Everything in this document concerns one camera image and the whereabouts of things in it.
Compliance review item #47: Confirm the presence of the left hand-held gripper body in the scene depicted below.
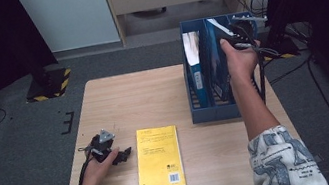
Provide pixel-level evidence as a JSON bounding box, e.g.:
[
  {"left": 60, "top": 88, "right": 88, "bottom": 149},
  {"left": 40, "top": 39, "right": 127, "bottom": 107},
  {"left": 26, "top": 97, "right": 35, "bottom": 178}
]
[{"left": 86, "top": 126, "right": 121, "bottom": 164}]

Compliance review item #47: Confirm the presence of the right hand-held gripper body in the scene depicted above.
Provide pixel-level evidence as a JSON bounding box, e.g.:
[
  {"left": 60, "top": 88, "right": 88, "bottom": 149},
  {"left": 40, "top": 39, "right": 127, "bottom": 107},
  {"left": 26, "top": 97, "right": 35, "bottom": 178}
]
[{"left": 227, "top": 12, "right": 272, "bottom": 52}]

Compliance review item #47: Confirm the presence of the yellow book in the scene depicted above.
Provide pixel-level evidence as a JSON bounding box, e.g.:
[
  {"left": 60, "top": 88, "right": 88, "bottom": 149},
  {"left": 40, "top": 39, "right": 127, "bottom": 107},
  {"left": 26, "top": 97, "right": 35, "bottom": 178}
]
[{"left": 128, "top": 123, "right": 187, "bottom": 185}]

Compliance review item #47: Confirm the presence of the teal illustrated book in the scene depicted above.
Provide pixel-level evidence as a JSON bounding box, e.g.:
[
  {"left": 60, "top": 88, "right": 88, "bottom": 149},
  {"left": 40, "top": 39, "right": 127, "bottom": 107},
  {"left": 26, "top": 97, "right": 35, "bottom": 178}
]
[{"left": 199, "top": 14, "right": 247, "bottom": 104}]

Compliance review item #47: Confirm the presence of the light blue book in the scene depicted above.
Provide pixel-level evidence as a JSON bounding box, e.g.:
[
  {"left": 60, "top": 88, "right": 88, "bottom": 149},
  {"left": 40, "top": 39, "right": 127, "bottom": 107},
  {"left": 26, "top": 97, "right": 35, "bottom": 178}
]
[{"left": 181, "top": 30, "right": 213, "bottom": 111}]

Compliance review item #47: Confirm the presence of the blue plastic file rack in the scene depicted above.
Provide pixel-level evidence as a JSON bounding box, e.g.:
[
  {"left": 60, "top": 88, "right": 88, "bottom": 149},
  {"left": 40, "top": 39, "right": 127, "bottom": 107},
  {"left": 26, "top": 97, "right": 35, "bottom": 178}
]
[{"left": 175, "top": 9, "right": 272, "bottom": 126}]

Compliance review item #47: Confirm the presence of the person's right hand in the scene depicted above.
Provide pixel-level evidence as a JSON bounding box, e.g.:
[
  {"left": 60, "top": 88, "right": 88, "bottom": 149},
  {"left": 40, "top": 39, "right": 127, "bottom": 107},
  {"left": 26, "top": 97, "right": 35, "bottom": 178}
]
[{"left": 218, "top": 32, "right": 267, "bottom": 85}]

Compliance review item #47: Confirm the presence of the person's left hand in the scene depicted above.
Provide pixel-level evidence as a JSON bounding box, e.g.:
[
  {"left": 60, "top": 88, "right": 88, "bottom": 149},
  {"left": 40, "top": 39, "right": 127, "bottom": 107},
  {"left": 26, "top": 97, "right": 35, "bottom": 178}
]
[{"left": 77, "top": 148, "right": 126, "bottom": 185}]

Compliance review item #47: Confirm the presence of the black yellow-striped stand base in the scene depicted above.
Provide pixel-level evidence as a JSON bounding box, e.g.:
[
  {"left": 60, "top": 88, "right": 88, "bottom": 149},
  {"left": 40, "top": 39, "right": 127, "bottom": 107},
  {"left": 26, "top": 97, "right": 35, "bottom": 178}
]
[
  {"left": 258, "top": 33, "right": 301, "bottom": 64},
  {"left": 21, "top": 66, "right": 76, "bottom": 104}
]

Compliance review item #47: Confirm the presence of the white panel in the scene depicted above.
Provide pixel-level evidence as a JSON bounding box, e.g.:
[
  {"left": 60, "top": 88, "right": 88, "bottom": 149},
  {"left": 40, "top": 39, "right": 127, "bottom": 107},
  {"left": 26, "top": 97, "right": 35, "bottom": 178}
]
[{"left": 17, "top": 0, "right": 121, "bottom": 58}]

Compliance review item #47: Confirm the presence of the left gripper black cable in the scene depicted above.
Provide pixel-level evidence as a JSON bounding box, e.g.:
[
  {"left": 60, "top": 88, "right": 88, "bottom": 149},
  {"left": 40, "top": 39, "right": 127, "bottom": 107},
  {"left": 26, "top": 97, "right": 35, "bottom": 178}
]
[{"left": 69, "top": 144, "right": 100, "bottom": 185}]

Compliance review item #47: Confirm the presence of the short black floor cable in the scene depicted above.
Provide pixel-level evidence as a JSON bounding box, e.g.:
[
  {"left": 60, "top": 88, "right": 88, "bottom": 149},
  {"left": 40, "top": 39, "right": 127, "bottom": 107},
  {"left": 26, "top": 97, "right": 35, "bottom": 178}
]
[{"left": 266, "top": 58, "right": 312, "bottom": 86}]

